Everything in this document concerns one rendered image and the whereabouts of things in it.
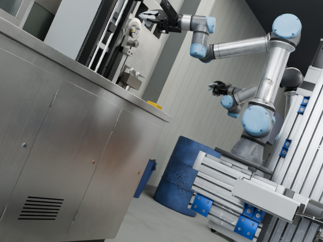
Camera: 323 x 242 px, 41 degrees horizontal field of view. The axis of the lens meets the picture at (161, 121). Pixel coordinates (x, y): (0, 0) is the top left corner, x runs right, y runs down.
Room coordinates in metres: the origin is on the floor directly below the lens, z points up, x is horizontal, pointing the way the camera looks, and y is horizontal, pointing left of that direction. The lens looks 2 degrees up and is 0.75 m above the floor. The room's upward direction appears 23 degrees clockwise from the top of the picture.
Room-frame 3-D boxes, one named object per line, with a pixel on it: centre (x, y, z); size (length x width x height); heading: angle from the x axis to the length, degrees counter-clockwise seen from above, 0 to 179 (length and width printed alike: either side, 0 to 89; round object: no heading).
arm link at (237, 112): (2.73, -0.39, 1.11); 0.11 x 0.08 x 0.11; 148
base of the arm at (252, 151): (1.99, -0.42, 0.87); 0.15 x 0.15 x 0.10
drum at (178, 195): (5.77, -0.60, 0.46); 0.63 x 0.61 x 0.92; 59
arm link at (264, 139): (1.99, -0.42, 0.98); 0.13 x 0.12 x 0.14; 161
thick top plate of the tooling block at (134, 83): (2.69, 0.42, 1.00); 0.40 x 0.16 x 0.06; 63
